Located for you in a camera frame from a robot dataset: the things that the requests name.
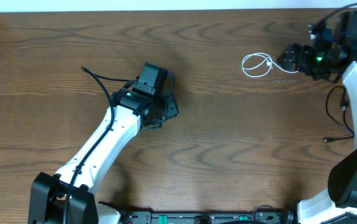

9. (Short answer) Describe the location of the black USB cable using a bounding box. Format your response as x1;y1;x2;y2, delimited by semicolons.
323;85;356;143

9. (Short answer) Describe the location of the white USB cable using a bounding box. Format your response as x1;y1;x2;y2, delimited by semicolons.
241;52;299;78

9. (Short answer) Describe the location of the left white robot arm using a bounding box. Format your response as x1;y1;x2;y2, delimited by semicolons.
28;63;179;223

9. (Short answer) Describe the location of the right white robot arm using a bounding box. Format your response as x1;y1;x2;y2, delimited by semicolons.
277;7;357;223

